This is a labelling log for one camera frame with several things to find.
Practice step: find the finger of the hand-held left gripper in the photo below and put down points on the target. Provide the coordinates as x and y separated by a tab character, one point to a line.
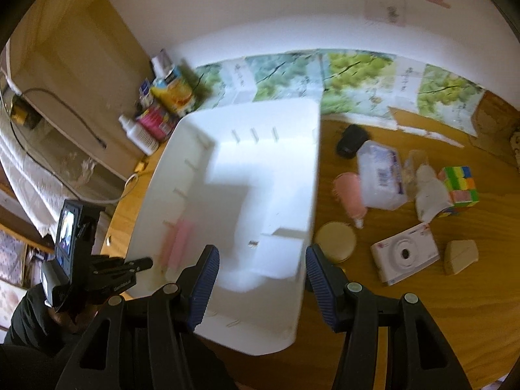
130	265

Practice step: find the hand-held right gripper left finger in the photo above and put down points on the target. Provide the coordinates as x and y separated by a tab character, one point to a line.
205	286

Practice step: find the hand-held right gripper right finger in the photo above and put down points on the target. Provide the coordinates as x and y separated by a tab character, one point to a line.
325	290

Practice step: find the white compact camera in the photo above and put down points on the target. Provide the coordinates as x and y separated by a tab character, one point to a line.
390	260

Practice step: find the clear plastic box blue label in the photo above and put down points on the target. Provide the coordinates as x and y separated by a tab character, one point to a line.
378	183

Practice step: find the white plastic storage bin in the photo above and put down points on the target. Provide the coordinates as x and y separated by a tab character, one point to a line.
252	162

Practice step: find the person's left forearm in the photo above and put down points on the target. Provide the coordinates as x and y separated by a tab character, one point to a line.
28	321

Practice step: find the round beige disc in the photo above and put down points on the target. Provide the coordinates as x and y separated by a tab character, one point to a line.
335	241

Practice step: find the pink mesh roll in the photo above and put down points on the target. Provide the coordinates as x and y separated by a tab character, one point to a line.
176	243

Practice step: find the pink printed blanket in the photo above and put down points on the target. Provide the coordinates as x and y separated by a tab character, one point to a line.
16	260

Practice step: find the white quilted blanket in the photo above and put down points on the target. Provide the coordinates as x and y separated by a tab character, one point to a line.
36	178

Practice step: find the white spray bottle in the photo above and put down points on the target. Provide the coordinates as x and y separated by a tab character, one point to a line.
142	136

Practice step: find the white crumpled bag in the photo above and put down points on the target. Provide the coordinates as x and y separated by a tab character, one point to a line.
430	195

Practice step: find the pink tin can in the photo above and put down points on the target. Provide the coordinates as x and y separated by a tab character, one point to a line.
156	122

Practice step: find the black computer mouse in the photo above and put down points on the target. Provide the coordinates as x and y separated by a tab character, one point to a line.
351	140

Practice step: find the colourful puzzle cube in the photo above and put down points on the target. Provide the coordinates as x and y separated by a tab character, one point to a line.
463	187

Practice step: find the yellow juice carton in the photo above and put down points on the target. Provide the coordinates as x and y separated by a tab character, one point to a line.
174	91

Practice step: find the wooden cabinet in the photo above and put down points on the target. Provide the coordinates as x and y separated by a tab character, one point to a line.
81	28

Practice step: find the brown cardboard piece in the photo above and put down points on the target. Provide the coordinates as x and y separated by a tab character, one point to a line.
493	118

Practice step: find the green leaf wall poster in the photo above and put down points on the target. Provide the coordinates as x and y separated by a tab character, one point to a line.
353	73

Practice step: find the pink wall paper sheet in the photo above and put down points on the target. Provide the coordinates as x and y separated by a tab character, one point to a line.
382	4

